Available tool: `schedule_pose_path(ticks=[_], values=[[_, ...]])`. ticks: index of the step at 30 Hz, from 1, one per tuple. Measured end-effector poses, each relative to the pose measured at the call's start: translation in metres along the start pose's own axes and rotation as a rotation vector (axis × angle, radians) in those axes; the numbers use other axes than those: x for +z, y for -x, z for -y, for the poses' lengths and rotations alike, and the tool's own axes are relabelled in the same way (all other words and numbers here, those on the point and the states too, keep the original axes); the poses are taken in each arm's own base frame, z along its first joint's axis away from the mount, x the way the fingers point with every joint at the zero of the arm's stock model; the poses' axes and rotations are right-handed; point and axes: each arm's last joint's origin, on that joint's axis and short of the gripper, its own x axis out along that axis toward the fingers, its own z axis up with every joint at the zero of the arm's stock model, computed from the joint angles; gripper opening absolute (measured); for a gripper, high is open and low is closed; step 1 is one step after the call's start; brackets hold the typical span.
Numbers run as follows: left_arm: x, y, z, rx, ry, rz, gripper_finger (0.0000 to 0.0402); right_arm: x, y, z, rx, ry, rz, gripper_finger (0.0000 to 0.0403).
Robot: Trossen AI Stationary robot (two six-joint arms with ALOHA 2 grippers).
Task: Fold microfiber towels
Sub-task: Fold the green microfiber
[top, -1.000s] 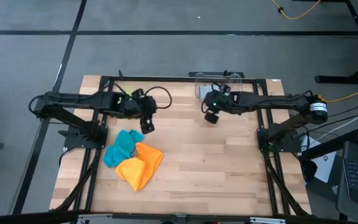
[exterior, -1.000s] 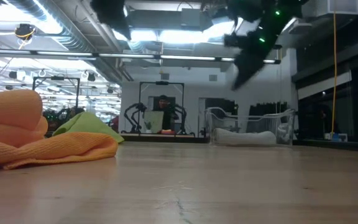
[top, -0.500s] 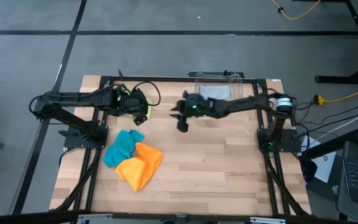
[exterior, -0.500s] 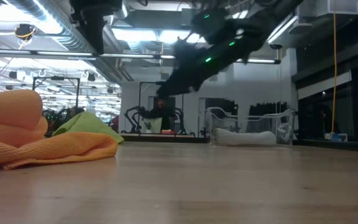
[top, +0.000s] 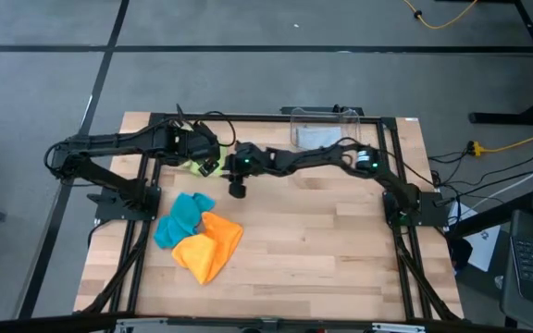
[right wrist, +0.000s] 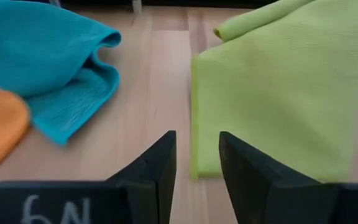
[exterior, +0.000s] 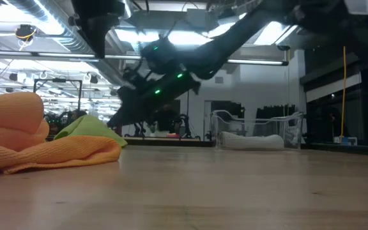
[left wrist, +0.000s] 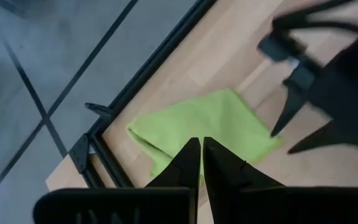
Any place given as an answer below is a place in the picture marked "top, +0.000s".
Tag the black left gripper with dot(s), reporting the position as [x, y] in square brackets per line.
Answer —
[192, 145]

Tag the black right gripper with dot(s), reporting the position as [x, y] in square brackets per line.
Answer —
[250, 162]

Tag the lime green microfiber towel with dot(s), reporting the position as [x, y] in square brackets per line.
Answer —
[192, 167]

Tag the grey microfiber towel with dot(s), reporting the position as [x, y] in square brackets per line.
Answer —
[317, 138]

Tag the teal microfiber towel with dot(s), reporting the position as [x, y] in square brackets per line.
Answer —
[181, 217]

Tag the orange microfiber towel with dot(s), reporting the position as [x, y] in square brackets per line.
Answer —
[211, 250]

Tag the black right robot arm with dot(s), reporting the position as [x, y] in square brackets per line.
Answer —
[322, 155]

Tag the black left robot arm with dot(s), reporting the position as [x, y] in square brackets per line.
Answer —
[109, 141]

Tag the clear plastic bin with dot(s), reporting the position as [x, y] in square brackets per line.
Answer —
[350, 125]

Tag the black rig beam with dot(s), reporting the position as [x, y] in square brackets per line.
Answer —
[63, 323]

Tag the dark blue pouch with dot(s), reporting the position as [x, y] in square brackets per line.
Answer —
[461, 254]

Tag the white paper sheet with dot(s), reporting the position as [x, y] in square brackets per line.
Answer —
[486, 250]

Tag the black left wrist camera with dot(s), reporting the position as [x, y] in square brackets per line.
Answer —
[207, 168]

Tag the black aluminium table frame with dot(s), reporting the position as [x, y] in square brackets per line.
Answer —
[266, 117]

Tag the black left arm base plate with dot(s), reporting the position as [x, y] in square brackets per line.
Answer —
[109, 210]

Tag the black table-level camera mount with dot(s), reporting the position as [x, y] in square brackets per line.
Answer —
[269, 324]

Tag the silver metal bracket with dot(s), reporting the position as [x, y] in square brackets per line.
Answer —
[137, 324]
[396, 328]

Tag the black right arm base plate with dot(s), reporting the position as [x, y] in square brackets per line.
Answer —
[430, 215]

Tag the black desk frame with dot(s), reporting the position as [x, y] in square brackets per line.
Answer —
[498, 118]

